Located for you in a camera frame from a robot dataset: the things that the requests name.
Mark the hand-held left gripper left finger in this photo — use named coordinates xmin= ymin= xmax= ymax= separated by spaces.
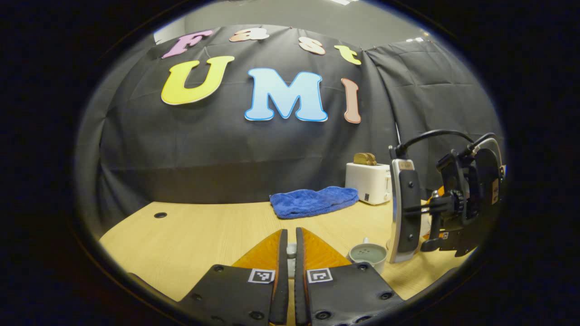
xmin=179 ymin=229 xmax=290 ymax=326

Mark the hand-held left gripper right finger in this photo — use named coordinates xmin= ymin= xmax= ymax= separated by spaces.
xmin=295 ymin=227 xmax=405 ymax=326

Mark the blue towel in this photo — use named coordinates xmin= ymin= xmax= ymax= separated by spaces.
xmin=270 ymin=186 xmax=359 ymax=220

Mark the white toaster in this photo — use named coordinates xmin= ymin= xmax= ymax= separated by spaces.
xmin=345 ymin=162 xmax=393 ymax=206

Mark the black backdrop cloth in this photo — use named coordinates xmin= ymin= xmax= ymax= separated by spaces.
xmin=77 ymin=25 xmax=504 ymax=238

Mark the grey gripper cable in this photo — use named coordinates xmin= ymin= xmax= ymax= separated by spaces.
xmin=459 ymin=132 xmax=505 ymax=169

